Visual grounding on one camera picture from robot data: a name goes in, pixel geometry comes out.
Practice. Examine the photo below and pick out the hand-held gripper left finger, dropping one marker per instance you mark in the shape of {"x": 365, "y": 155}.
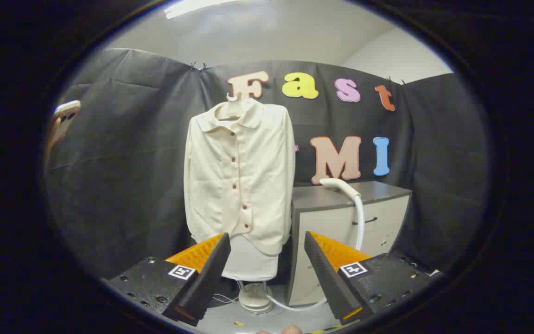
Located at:
{"x": 209, "y": 278}

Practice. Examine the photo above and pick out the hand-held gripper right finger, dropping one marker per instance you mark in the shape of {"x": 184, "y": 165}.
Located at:
{"x": 325, "y": 273}

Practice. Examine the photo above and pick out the white garment steamer base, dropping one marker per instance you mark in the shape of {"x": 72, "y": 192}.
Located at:
{"x": 255, "y": 299}

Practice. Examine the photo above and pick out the cream button-up shirt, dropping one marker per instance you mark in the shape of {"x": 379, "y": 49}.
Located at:
{"x": 257, "y": 176}

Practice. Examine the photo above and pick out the white clothes hanger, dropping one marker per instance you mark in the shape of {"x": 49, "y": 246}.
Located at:
{"x": 233, "y": 104}

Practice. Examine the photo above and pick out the grey and white cabinet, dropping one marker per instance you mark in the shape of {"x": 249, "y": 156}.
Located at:
{"x": 332, "y": 218}

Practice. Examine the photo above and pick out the smartphone in pale case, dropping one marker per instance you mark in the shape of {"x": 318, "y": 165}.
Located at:
{"x": 63, "y": 121}

